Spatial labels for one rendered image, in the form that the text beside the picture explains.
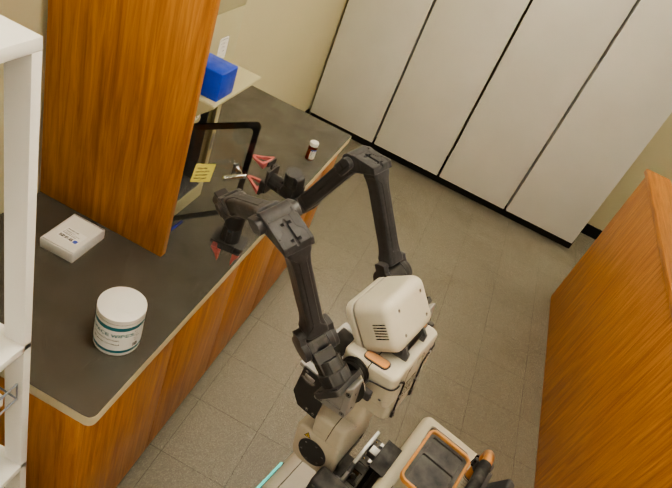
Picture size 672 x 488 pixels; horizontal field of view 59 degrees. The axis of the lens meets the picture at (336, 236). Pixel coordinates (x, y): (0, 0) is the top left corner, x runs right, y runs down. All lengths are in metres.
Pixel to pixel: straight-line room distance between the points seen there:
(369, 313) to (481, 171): 3.57
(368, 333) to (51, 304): 0.92
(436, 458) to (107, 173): 1.36
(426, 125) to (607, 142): 1.36
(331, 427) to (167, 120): 1.03
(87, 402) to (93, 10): 1.05
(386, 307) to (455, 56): 3.42
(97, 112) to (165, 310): 0.64
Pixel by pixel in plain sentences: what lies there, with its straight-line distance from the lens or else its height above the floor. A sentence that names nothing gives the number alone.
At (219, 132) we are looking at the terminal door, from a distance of 2.00.
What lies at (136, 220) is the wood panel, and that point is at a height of 1.04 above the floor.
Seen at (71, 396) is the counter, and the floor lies 0.94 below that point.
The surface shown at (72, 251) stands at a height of 0.98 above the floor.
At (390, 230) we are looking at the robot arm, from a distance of 1.79.
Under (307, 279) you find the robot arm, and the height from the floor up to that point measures 1.47.
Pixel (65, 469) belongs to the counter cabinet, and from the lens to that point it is 1.96.
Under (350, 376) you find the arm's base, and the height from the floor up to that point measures 1.22.
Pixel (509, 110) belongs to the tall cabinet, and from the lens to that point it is 4.82.
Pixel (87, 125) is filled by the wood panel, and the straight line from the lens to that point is 2.02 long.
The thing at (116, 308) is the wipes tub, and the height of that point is 1.09.
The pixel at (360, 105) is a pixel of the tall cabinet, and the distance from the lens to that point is 5.06.
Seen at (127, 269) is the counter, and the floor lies 0.94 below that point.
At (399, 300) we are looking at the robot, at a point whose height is 1.38.
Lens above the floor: 2.36
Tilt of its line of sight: 36 degrees down
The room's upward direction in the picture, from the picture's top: 24 degrees clockwise
